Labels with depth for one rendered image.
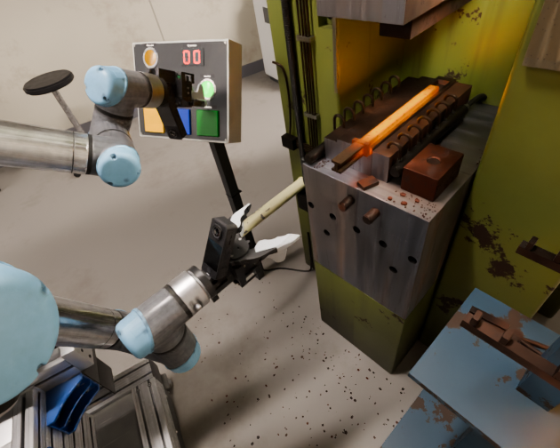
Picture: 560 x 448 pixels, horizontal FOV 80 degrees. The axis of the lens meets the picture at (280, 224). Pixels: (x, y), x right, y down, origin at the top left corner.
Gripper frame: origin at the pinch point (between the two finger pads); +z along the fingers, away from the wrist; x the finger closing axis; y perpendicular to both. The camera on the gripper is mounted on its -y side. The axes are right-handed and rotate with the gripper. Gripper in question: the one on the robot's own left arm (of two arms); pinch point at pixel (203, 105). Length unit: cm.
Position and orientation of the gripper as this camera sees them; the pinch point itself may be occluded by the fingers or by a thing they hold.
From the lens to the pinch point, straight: 104.2
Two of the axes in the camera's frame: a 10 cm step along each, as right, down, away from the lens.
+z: 3.7, -2.7, 8.9
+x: -9.3, -1.5, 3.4
